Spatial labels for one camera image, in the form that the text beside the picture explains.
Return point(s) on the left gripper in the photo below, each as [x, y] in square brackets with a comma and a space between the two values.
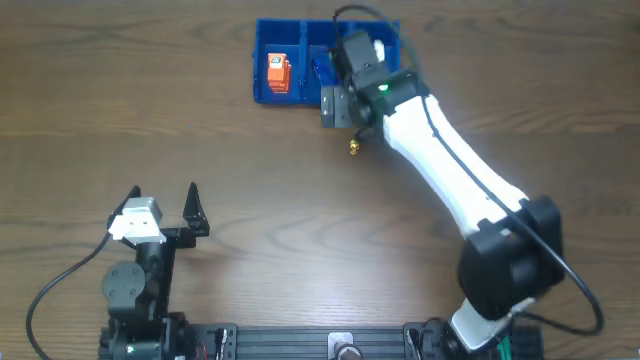
[177, 237]

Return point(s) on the orange candy box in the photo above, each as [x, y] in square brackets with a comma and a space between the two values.
[276, 70]
[286, 80]

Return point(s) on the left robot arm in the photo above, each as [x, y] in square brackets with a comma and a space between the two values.
[150, 280]

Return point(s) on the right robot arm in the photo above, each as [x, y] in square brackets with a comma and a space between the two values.
[440, 160]

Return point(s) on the gold wrapped candy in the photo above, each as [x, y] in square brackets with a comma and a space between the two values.
[354, 147]

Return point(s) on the blue candy pack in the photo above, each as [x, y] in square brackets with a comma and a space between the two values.
[322, 70]

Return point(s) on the blue tray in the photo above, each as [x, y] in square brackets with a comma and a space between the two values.
[280, 30]

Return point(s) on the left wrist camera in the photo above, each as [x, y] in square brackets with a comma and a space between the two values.
[136, 220]

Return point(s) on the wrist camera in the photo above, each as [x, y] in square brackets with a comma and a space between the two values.
[334, 107]
[136, 220]

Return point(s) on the mounting rail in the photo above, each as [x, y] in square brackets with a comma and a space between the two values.
[300, 342]

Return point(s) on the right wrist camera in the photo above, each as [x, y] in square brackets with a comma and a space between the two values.
[334, 107]

